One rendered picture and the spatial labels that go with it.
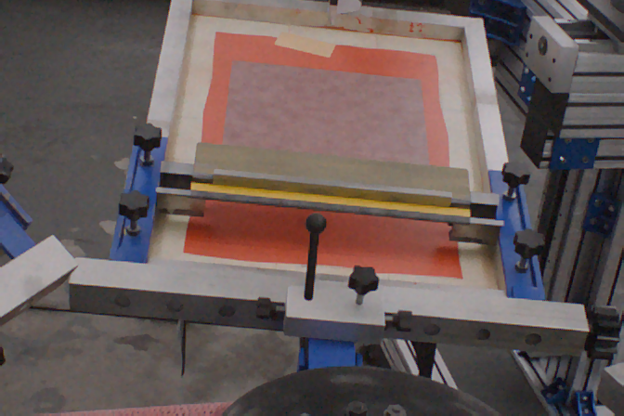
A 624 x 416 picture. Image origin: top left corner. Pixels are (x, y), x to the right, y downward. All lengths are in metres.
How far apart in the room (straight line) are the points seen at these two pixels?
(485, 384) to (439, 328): 1.32
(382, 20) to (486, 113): 0.32
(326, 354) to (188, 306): 0.20
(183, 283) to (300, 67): 0.69
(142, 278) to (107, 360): 1.61
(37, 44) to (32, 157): 0.91
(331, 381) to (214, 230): 0.76
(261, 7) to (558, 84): 0.56
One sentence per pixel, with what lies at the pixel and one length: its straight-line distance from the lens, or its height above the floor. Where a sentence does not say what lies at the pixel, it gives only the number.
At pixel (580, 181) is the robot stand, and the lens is 2.65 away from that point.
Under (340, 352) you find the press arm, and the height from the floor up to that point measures 1.06.
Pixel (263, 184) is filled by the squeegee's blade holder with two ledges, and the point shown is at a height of 1.12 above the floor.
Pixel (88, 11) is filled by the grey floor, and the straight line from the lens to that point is 5.24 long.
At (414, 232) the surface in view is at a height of 1.03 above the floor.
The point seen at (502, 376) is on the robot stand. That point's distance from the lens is 3.01.
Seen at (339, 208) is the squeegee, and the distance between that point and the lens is 1.77.
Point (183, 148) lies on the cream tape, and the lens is 1.99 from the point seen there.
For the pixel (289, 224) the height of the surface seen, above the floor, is 1.03.
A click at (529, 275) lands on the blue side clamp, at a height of 1.06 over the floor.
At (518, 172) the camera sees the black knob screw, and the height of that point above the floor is 1.14.
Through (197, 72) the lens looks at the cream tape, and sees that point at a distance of 2.16.
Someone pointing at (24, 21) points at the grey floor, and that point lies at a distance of 5.12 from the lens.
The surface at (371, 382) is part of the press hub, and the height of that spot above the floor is 1.31.
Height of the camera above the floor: 2.00
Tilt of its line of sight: 29 degrees down
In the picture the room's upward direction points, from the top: 7 degrees clockwise
